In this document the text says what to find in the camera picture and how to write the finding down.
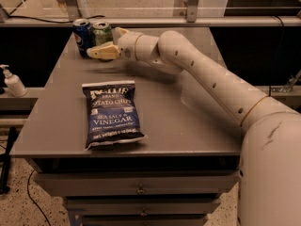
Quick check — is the blue potato chips bag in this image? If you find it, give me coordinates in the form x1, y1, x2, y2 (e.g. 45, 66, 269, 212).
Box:
82, 80, 145, 150

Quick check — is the white pump bottle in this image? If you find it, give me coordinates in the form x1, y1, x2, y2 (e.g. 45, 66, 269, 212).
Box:
0, 64, 27, 97

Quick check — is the green soda can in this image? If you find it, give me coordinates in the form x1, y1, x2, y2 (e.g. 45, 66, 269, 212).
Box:
92, 22, 113, 45

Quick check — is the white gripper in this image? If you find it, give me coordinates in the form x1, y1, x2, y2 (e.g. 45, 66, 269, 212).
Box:
87, 27, 142, 60

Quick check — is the black stand leg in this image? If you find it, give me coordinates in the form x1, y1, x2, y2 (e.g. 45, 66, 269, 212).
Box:
0, 127, 17, 195

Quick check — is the black floor cable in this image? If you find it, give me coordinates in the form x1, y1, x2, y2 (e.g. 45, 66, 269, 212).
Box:
26, 169, 53, 226

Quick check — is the blue Pepsi can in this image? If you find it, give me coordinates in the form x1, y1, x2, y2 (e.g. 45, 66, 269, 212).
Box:
72, 18, 93, 57

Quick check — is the black cable on ledge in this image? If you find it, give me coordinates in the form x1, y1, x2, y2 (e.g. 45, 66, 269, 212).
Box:
8, 0, 106, 24

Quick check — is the grey drawer cabinet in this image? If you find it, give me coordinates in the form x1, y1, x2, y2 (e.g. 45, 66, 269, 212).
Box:
28, 154, 239, 226

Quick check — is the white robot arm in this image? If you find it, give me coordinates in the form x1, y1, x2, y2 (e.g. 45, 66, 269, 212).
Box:
87, 27, 301, 226

